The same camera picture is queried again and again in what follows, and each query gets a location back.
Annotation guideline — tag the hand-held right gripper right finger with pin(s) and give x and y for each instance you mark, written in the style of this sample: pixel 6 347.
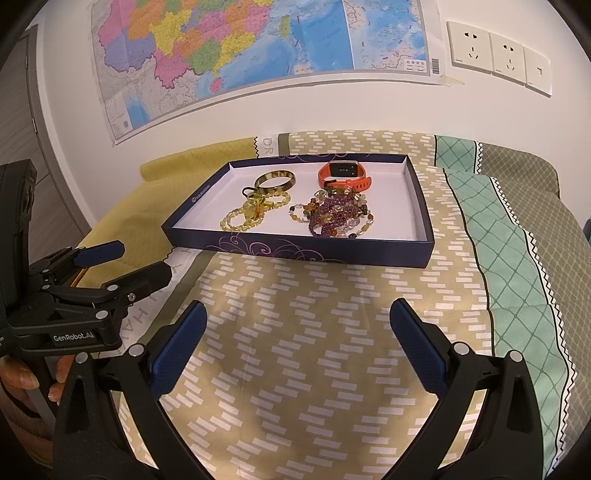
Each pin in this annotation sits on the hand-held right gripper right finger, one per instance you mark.
pixel 418 350

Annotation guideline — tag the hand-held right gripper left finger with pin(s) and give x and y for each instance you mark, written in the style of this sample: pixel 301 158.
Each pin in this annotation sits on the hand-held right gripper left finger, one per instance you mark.
pixel 178 350

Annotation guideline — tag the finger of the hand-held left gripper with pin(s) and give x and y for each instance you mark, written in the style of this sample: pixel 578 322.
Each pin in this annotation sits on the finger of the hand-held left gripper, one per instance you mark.
pixel 143 277
pixel 99 253

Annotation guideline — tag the dark blue cardboard box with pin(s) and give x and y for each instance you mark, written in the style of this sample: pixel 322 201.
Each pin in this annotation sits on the dark blue cardboard box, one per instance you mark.
pixel 397 217

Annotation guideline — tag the tortoiseshell bangle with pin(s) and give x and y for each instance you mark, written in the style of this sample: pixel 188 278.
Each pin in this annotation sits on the tortoiseshell bangle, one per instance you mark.
pixel 277 176

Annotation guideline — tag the orange smart watch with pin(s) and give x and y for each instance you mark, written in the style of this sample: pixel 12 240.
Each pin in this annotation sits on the orange smart watch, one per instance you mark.
pixel 344 168

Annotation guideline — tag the person's left hand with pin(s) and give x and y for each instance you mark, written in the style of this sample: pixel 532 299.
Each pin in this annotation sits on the person's left hand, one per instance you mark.
pixel 16 378

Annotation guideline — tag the grey wooden door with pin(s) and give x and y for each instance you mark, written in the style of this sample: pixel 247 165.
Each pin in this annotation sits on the grey wooden door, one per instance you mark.
pixel 27 115

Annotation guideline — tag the patchwork printed bed sheet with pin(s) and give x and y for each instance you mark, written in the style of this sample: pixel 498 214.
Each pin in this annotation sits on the patchwork printed bed sheet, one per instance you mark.
pixel 300 323

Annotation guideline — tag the beige tape strip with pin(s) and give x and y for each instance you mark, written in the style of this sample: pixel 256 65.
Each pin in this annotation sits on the beige tape strip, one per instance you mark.
pixel 451 81

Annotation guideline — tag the colourful wall map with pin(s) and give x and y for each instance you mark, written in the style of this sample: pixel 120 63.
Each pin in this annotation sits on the colourful wall map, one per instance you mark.
pixel 231 46

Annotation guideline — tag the white wall socket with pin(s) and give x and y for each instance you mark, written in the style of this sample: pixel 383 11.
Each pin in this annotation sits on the white wall socket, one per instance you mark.
pixel 508 59
pixel 538 71
pixel 470 46

